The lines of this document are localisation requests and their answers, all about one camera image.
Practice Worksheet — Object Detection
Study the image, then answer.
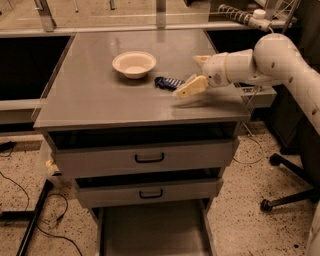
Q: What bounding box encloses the striped coiled hose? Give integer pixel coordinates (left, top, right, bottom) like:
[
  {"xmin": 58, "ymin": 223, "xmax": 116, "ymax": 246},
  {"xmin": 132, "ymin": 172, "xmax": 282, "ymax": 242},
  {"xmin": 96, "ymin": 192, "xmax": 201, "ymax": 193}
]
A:
[{"xmin": 217, "ymin": 4, "xmax": 254, "ymax": 26}]

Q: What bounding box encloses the middle grey drawer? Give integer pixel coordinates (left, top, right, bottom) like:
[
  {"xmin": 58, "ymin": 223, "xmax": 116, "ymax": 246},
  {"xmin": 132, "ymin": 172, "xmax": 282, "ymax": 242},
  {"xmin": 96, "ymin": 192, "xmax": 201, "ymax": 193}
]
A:
[{"xmin": 76, "ymin": 178, "xmax": 223, "ymax": 208}]

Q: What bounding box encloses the black floor cable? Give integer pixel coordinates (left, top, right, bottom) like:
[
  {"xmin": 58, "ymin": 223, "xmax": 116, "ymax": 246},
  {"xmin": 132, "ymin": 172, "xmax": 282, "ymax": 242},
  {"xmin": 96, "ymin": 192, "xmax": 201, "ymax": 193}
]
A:
[{"xmin": 0, "ymin": 143, "xmax": 83, "ymax": 256}]

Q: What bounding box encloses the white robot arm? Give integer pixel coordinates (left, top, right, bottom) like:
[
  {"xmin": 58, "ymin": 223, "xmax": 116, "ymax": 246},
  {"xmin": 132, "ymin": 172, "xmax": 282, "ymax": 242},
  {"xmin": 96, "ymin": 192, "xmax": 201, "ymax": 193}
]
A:
[{"xmin": 193, "ymin": 33, "xmax": 320, "ymax": 256}]

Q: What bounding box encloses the black office chair base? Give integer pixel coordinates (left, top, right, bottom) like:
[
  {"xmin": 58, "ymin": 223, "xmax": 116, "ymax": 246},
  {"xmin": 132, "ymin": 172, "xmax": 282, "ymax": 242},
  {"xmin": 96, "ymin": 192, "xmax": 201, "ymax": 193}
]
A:
[{"xmin": 260, "ymin": 153, "xmax": 320, "ymax": 213}]

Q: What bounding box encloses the top grey drawer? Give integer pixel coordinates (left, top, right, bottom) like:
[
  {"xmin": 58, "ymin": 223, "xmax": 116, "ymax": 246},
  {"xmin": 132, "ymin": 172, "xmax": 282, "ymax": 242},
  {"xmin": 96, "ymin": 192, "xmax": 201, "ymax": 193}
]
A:
[{"xmin": 55, "ymin": 139, "xmax": 239, "ymax": 178}]

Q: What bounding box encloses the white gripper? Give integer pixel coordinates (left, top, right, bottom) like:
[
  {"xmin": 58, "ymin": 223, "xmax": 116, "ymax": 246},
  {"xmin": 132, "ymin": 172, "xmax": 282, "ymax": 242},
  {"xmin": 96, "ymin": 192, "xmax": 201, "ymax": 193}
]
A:
[{"xmin": 173, "ymin": 53, "xmax": 229, "ymax": 99}]

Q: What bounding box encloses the grey drawer cabinet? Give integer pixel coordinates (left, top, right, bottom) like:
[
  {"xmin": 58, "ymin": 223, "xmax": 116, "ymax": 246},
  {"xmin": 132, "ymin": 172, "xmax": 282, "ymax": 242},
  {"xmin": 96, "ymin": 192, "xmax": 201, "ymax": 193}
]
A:
[{"xmin": 32, "ymin": 29, "xmax": 252, "ymax": 256}]

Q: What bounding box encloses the black metal floor bar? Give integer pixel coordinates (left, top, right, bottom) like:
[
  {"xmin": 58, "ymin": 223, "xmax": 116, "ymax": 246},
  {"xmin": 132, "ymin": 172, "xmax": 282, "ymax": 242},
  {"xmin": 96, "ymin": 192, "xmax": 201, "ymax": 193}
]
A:
[{"xmin": 0, "ymin": 180, "xmax": 53, "ymax": 256}]

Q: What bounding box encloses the blue rxbar snack wrapper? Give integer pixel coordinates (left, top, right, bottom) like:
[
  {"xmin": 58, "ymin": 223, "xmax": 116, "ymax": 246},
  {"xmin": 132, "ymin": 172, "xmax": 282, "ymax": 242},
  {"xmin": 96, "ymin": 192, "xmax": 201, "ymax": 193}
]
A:
[{"xmin": 154, "ymin": 77, "xmax": 184, "ymax": 91}]

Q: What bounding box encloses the bottom open grey drawer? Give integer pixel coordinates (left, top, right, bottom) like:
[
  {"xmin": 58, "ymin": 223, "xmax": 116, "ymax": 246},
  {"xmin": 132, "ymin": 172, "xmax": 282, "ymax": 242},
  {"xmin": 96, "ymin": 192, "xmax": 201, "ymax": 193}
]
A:
[{"xmin": 95, "ymin": 200, "xmax": 218, "ymax": 256}]

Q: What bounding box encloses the white cable with plug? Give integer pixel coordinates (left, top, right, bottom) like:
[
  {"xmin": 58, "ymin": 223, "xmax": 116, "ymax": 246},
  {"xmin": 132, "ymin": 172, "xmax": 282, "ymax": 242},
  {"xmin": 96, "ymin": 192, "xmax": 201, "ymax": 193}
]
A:
[{"xmin": 232, "ymin": 9, "xmax": 276, "ymax": 166}]

